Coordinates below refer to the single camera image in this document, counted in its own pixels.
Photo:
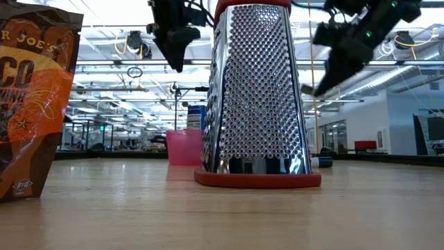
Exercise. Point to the marker pen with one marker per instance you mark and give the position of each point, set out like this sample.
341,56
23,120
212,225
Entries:
322,162

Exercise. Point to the red background box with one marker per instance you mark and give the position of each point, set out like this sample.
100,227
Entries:
365,144

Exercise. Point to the pink plastic bin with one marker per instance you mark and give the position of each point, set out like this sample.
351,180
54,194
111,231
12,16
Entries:
184,147

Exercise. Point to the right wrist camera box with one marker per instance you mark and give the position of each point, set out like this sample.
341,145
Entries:
347,7

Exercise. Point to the orange brown taco seasoning packet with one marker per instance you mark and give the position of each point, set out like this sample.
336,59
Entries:
31,104

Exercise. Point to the black stand with boom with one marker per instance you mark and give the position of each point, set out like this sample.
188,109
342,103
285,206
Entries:
176,104

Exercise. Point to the dark monitor screen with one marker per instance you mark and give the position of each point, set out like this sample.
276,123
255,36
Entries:
433,133

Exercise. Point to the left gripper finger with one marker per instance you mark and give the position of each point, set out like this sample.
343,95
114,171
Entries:
177,45

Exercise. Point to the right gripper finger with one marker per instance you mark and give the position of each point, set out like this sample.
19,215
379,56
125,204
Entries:
341,66

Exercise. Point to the black ceiling-mounted device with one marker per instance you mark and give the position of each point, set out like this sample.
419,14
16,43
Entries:
134,40
404,39

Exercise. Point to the steel box grater red trim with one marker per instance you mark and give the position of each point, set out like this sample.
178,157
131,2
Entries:
260,104

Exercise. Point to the black aluminium table frame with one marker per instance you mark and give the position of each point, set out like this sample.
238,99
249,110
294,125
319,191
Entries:
399,159

